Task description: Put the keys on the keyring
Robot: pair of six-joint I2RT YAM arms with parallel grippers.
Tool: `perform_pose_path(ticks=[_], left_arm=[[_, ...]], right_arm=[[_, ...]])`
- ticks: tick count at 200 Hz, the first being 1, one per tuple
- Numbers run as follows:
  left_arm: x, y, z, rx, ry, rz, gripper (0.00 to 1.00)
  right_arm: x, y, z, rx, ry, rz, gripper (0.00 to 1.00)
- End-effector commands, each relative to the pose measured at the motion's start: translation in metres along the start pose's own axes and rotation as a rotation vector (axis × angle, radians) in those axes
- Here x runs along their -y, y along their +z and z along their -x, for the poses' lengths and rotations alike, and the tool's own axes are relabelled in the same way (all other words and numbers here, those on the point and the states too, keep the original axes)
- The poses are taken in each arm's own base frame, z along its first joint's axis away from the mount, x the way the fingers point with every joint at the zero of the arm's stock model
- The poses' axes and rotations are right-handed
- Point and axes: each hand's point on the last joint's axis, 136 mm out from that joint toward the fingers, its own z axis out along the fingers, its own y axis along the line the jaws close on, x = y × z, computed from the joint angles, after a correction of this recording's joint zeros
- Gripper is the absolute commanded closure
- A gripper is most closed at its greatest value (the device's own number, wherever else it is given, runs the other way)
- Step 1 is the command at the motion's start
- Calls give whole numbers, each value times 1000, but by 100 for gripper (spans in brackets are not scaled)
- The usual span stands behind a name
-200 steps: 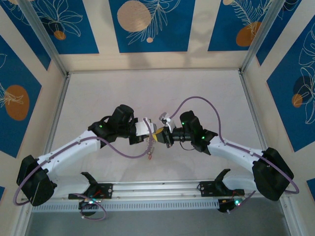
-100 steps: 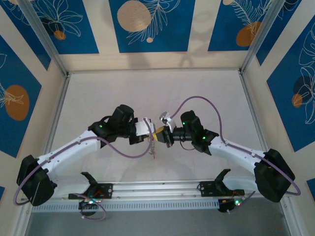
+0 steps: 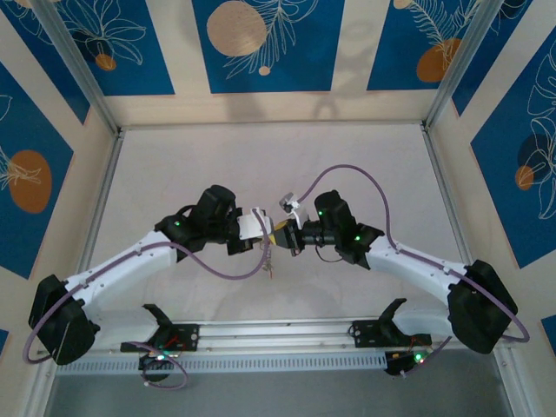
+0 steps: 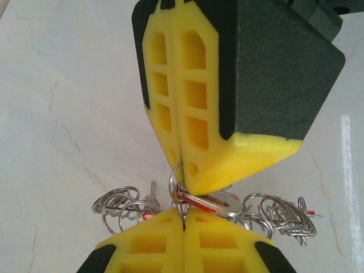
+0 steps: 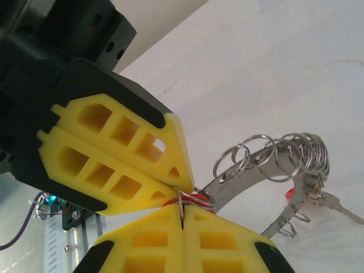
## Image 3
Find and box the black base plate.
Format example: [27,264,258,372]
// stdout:
[120,321,201,354]
[351,318,434,348]

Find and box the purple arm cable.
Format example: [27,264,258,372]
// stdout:
[297,164,532,347]
[23,207,273,365]

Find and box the aluminium frame post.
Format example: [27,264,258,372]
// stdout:
[32,0,121,136]
[423,0,509,131]

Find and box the aluminium table edge rail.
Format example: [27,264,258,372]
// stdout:
[43,128,127,340]
[420,125,490,314]
[116,121,429,131]

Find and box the silver keyring disc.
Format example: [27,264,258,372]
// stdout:
[259,241,277,280]

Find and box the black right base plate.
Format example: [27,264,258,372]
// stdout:
[351,318,434,348]

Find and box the black controller board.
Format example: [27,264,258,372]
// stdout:
[138,349,175,373]
[384,347,431,377]

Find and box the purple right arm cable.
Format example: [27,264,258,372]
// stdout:
[297,164,532,347]

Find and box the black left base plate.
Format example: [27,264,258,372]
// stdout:
[120,321,201,354]

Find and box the grey slotted cable duct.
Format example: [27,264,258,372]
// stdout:
[54,350,390,377]

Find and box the aluminium mounting rail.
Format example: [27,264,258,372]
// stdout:
[36,310,513,360]

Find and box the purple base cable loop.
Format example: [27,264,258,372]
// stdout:
[141,342,190,390]
[401,334,453,379]

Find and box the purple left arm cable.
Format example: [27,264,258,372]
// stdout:
[23,207,273,365]

